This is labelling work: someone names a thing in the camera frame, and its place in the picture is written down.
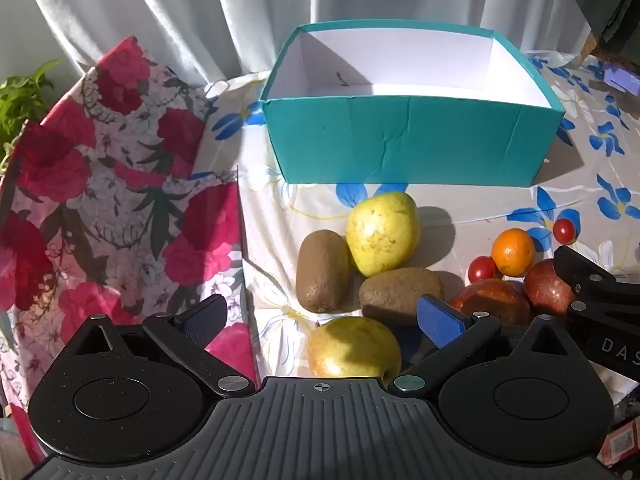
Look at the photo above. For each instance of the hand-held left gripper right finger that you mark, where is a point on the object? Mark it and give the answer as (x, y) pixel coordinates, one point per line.
(440, 320)

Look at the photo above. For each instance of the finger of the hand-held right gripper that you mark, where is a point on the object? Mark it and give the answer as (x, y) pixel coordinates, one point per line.
(575, 270)

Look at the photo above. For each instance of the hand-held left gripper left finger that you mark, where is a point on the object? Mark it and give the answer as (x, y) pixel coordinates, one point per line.
(200, 320)

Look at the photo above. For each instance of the red apple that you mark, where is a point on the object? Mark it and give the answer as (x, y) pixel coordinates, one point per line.
(545, 285)
(492, 297)

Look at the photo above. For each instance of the red cherry tomato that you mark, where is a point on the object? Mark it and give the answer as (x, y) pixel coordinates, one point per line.
(481, 270)
(565, 230)

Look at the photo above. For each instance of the brown kiwi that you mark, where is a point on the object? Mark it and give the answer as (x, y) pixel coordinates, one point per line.
(322, 270)
(395, 292)

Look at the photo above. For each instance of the yellow-green pear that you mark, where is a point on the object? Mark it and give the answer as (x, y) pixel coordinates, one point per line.
(382, 235)
(350, 347)

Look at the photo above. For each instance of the teal cardboard box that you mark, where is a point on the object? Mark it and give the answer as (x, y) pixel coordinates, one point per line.
(400, 140)

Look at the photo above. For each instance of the small orange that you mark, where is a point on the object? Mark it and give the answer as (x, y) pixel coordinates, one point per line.
(512, 252)

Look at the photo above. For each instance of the red packet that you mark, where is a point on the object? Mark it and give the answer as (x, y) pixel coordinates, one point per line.
(620, 445)

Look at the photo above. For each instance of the blue floral tablecloth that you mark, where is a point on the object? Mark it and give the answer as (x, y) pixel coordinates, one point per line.
(475, 200)

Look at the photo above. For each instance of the red floral cloth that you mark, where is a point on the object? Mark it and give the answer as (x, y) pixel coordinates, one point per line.
(100, 210)

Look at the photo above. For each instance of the purple paper item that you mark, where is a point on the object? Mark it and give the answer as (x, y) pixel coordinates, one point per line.
(620, 78)

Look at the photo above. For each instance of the tan patterned packet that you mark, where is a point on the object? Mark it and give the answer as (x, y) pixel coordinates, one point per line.
(590, 49)

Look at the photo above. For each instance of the green plant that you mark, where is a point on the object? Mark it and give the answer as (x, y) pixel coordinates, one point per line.
(22, 100)

